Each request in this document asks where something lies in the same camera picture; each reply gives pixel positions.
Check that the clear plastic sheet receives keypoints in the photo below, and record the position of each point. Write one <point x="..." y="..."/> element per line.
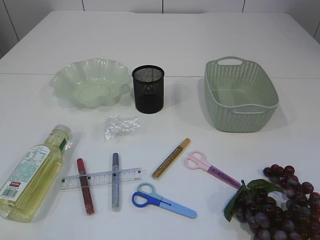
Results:
<point x="116" y="126"/>

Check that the pink capped scissors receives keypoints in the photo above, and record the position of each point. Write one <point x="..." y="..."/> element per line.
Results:
<point x="197" y="160"/>

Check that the purple artificial grape bunch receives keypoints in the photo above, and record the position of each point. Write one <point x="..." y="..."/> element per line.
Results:
<point x="277" y="208"/>

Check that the yellow oil bottle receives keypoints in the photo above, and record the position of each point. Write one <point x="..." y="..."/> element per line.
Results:
<point x="24" y="191"/>

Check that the gold glitter marker pen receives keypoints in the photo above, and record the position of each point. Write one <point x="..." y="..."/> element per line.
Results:
<point x="170" y="159"/>

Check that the black mesh pen holder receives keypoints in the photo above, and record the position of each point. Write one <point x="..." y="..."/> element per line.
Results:
<point x="148" y="88"/>

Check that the silver glitter marker pen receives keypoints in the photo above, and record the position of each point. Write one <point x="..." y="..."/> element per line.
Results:
<point x="115" y="195"/>

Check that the green woven plastic basket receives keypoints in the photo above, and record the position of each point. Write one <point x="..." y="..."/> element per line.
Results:
<point x="240" y="98"/>

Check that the clear plastic ruler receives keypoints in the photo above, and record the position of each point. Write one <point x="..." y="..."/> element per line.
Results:
<point x="100" y="179"/>

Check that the red glitter marker pen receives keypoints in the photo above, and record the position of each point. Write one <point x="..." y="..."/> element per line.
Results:
<point x="85" y="187"/>

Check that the blue capped scissors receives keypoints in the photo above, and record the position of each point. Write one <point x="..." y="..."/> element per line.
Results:
<point x="153" y="198"/>

